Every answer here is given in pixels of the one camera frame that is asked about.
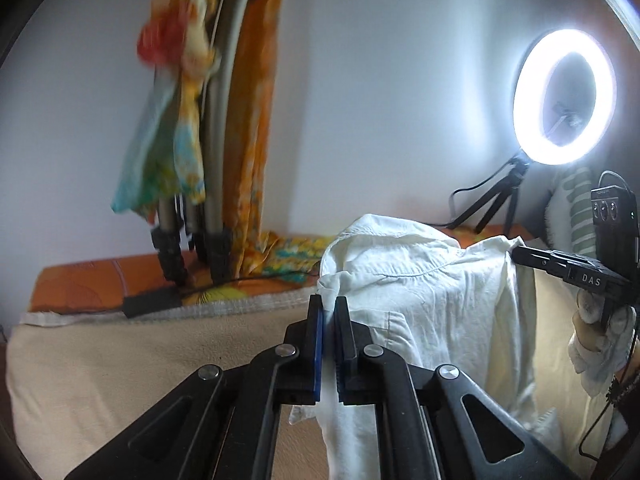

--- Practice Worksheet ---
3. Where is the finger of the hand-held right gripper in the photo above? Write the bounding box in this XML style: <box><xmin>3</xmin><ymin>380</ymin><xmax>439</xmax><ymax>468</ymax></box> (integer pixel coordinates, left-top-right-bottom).
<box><xmin>510</xmin><ymin>245</ymin><xmax>571</xmax><ymax>281</ymax></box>

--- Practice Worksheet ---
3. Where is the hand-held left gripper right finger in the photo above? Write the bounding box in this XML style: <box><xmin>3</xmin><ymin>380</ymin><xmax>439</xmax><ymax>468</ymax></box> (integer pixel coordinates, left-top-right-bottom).
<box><xmin>333</xmin><ymin>296</ymin><xmax>596</xmax><ymax>480</ymax></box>

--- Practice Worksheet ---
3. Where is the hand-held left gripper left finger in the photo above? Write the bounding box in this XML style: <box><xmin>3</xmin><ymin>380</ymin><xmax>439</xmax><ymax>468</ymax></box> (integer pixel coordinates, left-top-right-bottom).
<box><xmin>62</xmin><ymin>294</ymin><xmax>324</xmax><ymax>480</ymax></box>

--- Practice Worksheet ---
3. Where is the white shirt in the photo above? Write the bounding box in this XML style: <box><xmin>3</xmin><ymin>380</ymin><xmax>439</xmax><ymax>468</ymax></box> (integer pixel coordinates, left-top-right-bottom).
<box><xmin>289</xmin><ymin>213</ymin><xmax>576</xmax><ymax>480</ymax></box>

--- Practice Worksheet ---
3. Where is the person's right hand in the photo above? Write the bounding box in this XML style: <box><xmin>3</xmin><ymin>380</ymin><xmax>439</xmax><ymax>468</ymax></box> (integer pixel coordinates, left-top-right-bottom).
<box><xmin>567</xmin><ymin>287</ymin><xmax>639</xmax><ymax>399</ymax></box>

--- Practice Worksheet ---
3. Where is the green striped pillow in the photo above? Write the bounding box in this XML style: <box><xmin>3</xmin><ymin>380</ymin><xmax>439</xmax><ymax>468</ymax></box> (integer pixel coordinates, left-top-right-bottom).
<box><xmin>542</xmin><ymin>165</ymin><xmax>607</xmax><ymax>257</ymax></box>

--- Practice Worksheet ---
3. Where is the small black tripod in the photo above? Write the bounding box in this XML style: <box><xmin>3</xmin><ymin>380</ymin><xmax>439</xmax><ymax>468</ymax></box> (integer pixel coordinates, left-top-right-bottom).
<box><xmin>451</xmin><ymin>156</ymin><xmax>532</xmax><ymax>239</ymax></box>

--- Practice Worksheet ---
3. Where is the white woven mat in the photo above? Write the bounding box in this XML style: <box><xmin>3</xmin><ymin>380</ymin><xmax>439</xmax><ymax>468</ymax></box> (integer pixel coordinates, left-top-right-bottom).
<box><xmin>20</xmin><ymin>287</ymin><xmax>322</xmax><ymax>329</ymax></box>

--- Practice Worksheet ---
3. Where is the black power adapter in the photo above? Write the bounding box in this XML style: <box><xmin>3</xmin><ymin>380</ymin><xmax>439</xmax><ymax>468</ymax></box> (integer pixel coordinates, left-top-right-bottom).
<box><xmin>122</xmin><ymin>286</ymin><xmax>184</xmax><ymax>319</ymax></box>

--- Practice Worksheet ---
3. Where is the beige blanket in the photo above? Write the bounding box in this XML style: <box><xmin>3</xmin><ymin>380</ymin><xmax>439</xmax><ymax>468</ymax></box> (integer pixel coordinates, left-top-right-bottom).
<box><xmin>5</xmin><ymin>270</ymin><xmax>586</xmax><ymax>480</ymax></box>

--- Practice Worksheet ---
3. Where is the large silver tripod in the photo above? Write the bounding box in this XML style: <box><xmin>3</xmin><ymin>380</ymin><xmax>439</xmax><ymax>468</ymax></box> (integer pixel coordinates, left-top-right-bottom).
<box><xmin>150</xmin><ymin>0</ymin><xmax>282</xmax><ymax>287</ymax></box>

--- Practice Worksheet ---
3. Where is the colourful floral cloth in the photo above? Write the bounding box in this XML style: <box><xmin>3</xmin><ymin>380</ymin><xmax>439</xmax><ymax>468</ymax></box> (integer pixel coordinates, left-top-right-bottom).
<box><xmin>110</xmin><ymin>0</ymin><xmax>224</xmax><ymax>222</ymax></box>

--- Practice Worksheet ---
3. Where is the orange cloth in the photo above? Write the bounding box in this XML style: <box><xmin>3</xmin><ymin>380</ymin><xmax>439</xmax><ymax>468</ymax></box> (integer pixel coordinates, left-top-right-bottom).
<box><xmin>234</xmin><ymin>0</ymin><xmax>346</xmax><ymax>282</ymax></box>

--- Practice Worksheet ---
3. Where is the orange printed bedsheet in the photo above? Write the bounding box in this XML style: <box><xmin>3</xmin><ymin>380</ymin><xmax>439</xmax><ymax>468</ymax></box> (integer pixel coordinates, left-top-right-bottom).
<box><xmin>27</xmin><ymin>229</ymin><xmax>532</xmax><ymax>314</ymax></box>

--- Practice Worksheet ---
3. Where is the white ring light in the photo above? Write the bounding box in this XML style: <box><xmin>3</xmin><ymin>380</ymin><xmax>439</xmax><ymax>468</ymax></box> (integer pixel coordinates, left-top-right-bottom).
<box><xmin>512</xmin><ymin>27</ymin><xmax>617</xmax><ymax>167</ymax></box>

